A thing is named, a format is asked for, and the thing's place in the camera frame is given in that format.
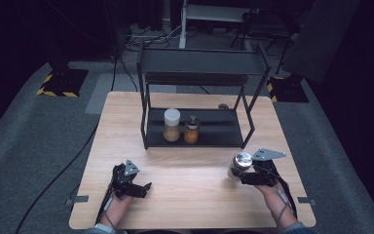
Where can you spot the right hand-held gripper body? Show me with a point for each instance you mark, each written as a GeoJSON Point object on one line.
{"type": "Point", "coordinates": [261, 169]}

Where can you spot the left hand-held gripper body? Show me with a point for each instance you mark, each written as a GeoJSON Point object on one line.
{"type": "Point", "coordinates": [128, 182]}

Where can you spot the glass jar with silver lid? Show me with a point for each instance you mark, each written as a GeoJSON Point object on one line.
{"type": "Point", "coordinates": [240, 164]}

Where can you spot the orange spice jar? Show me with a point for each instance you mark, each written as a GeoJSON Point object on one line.
{"type": "Point", "coordinates": [192, 130]}

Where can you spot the spice jar with white lid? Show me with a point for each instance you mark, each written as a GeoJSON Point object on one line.
{"type": "Point", "coordinates": [171, 125]}

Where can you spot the black metal two-tier rack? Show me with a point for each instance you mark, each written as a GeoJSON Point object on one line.
{"type": "Point", "coordinates": [201, 65]}

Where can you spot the person's left hand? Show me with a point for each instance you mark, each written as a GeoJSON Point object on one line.
{"type": "Point", "coordinates": [120, 203]}

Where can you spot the person's right hand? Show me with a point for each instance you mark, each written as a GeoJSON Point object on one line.
{"type": "Point", "coordinates": [269, 191]}

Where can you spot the grey table edge clamp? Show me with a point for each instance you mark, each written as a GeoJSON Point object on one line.
{"type": "Point", "coordinates": [77, 199]}
{"type": "Point", "coordinates": [306, 201]}

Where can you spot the small round grey cap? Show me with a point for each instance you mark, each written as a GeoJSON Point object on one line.
{"type": "Point", "coordinates": [223, 106]}

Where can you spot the black stand base, yellow stripes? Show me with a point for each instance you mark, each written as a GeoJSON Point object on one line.
{"type": "Point", "coordinates": [287, 88]}
{"type": "Point", "coordinates": [63, 83]}

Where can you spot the dark grey panel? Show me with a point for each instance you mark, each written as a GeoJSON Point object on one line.
{"type": "Point", "coordinates": [321, 39]}

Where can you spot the white metal stand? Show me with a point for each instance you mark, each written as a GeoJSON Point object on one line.
{"type": "Point", "coordinates": [207, 14]}

